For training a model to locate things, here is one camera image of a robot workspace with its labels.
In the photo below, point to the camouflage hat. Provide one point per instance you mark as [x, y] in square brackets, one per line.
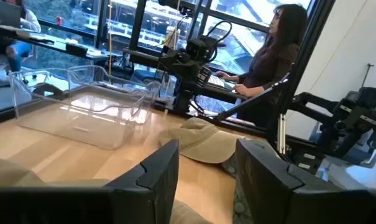
[240, 208]

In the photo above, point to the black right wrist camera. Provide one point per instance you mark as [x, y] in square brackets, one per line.
[200, 48]

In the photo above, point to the person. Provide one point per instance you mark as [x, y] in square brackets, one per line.
[277, 62]
[29, 21]

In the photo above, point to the beige baseball cap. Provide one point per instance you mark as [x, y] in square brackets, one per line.
[203, 143]

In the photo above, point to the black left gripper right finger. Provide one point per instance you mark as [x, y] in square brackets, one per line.
[265, 186]

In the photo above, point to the dark office desk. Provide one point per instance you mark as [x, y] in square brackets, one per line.
[225, 93]
[51, 43]
[141, 57]

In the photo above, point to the black box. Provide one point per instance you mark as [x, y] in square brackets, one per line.
[76, 49]

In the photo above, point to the red can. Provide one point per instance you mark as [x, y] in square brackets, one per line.
[59, 20]

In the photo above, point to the silver aluminium post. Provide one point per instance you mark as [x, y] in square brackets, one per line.
[281, 133]

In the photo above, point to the dark grey laptop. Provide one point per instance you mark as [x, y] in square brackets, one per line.
[4, 14]

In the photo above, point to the black window frame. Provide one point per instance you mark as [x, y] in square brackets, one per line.
[137, 21]

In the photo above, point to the white cup with lid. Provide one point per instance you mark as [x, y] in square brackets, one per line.
[172, 39]

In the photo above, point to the beige soft hat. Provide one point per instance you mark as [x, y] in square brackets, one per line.
[7, 174]

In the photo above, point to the computer keyboard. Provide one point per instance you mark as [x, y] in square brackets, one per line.
[218, 81]

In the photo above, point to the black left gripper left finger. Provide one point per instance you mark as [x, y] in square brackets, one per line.
[141, 196]

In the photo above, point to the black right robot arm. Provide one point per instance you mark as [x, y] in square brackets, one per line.
[183, 101]

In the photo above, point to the black robot arm with labels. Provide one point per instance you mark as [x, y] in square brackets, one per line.
[355, 121]

